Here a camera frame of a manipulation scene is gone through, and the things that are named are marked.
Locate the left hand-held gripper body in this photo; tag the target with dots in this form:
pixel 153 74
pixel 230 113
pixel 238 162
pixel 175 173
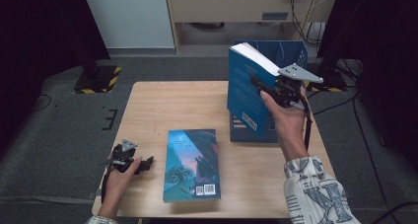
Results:
pixel 124 155

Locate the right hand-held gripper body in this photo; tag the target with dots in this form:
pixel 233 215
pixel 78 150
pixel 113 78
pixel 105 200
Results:
pixel 291 92

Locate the blue plastic file rack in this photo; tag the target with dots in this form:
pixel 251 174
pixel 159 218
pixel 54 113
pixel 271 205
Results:
pixel 289 51

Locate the illustrated blue paperback book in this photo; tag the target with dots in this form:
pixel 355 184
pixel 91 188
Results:
pixel 192 164

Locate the person's left hand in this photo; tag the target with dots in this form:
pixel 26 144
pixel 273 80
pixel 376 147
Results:
pixel 116 184

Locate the person's right hand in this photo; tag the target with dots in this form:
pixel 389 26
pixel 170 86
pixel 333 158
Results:
pixel 292 125

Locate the black stand with striped base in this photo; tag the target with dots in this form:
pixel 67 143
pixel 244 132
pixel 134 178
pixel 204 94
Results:
pixel 332 82
pixel 98 79

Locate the grey tape strip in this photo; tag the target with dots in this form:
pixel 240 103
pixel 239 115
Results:
pixel 93 195

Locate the grey cabinet label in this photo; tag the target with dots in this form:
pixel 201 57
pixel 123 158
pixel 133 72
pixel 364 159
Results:
pixel 274 15

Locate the beige wooden cabinet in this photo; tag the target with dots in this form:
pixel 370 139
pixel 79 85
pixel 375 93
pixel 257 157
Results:
pixel 230 5

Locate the black curtain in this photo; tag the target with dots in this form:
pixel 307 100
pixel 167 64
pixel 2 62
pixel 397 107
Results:
pixel 33 36
pixel 387 36

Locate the white panel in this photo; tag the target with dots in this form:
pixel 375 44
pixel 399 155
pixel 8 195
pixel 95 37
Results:
pixel 131 16

